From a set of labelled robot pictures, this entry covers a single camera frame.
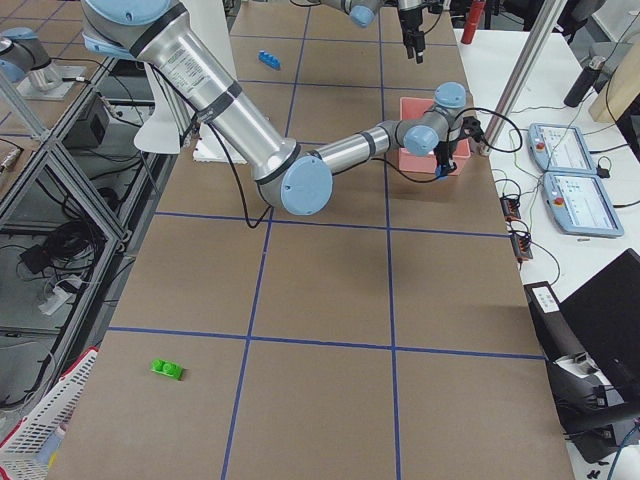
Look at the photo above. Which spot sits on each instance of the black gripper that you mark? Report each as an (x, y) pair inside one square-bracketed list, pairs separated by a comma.
[(410, 22), (444, 151)]

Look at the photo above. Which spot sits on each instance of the small blue block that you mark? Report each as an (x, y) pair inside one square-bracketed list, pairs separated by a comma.
[(441, 172)]

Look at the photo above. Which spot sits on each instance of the long blue studded block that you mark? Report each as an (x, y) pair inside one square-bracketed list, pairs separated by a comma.
[(269, 59)]

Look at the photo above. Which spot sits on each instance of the green block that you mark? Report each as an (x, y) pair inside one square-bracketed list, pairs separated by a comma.
[(167, 368)]

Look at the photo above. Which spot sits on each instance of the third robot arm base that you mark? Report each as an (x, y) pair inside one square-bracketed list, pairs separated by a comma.
[(26, 62)]

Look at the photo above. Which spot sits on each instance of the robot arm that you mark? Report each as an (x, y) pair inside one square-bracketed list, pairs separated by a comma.
[(363, 12), (300, 183)]

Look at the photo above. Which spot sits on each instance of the pink plastic box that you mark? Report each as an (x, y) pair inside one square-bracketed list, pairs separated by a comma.
[(413, 108)]

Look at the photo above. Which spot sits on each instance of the red cylinder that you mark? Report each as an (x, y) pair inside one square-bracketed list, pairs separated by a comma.
[(474, 15)]

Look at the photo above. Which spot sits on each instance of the upper teach pendant tablet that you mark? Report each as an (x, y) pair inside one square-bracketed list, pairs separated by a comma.
[(559, 148)]

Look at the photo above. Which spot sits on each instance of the teach pendant tablet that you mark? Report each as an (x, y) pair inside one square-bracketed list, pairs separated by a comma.
[(559, 148), (580, 206)]

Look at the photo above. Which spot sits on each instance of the lower teach pendant tablet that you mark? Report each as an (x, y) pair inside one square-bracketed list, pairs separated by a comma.
[(580, 206)]

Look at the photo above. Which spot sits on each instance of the black water bottle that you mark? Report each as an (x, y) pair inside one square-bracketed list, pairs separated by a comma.
[(586, 79)]

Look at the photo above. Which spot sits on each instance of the black laptop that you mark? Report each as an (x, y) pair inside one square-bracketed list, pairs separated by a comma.
[(604, 315)]

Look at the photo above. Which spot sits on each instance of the black power adapter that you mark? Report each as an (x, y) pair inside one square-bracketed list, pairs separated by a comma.
[(35, 259)]

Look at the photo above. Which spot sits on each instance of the white plastic basket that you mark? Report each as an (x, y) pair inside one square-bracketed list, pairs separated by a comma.
[(30, 449)]

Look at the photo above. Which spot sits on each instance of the aluminium frame post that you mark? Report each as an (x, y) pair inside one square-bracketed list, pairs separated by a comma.
[(535, 43)]

